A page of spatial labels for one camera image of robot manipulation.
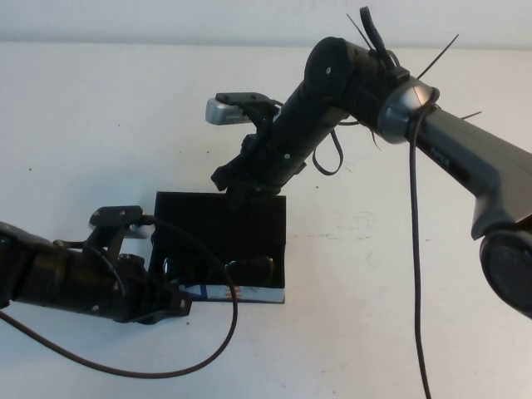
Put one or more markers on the black zip tie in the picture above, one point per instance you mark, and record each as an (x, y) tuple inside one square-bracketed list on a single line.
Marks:
[(359, 31), (438, 57), (471, 115)]

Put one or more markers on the right wrist camera silver tip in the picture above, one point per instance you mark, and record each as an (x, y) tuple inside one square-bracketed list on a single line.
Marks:
[(220, 112)]

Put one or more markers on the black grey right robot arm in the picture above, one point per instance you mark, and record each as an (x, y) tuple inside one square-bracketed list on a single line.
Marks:
[(457, 137)]

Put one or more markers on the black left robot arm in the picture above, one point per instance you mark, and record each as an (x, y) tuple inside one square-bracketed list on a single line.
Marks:
[(41, 270)]

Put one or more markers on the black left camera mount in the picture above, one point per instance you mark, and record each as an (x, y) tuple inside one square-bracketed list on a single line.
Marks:
[(116, 214)]

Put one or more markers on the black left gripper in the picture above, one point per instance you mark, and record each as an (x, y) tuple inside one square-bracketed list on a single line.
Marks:
[(137, 291)]

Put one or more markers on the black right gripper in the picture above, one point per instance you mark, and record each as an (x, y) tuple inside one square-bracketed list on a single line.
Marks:
[(249, 170)]

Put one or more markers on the black framed glasses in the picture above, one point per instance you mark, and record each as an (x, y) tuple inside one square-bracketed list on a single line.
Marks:
[(253, 270)]

